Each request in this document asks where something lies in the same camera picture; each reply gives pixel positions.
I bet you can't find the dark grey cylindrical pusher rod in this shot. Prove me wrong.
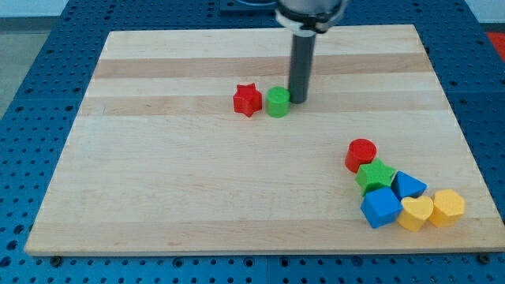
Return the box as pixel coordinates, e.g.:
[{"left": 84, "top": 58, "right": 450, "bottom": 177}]
[{"left": 288, "top": 34, "right": 316, "bottom": 104}]

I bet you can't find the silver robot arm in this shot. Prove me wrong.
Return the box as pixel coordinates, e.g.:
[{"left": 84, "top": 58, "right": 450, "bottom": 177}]
[{"left": 275, "top": 0, "right": 349, "bottom": 104}]

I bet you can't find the red star block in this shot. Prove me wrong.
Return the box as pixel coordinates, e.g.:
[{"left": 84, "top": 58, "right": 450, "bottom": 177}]
[{"left": 233, "top": 83, "right": 263, "bottom": 118}]

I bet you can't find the green star block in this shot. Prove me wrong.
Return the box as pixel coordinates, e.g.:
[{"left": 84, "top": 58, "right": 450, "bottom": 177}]
[{"left": 355, "top": 158, "right": 396, "bottom": 196}]

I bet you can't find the green cylinder block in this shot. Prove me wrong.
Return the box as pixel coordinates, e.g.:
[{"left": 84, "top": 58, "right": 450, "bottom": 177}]
[{"left": 266, "top": 87, "right": 290, "bottom": 118}]

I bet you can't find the red cylinder block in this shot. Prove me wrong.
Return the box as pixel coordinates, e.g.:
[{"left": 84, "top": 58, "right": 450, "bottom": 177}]
[{"left": 345, "top": 138, "right": 377, "bottom": 173}]

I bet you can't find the light wooden board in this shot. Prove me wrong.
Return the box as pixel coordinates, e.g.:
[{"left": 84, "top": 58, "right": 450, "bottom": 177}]
[{"left": 24, "top": 24, "right": 504, "bottom": 256}]

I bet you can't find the blue triangle block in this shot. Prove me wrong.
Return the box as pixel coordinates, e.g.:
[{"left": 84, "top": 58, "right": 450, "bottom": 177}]
[{"left": 391, "top": 171, "right": 428, "bottom": 200}]

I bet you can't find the blue cube block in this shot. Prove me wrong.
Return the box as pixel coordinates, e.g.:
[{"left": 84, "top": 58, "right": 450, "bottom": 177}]
[{"left": 361, "top": 187, "right": 403, "bottom": 229}]

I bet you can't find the yellow heart block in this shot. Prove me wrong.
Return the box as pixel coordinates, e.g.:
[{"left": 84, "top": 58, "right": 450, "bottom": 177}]
[{"left": 396, "top": 196, "right": 434, "bottom": 232}]

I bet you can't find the yellow hexagon block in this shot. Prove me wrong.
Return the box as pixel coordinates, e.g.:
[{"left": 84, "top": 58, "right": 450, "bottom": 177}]
[{"left": 428, "top": 189, "right": 466, "bottom": 228}]

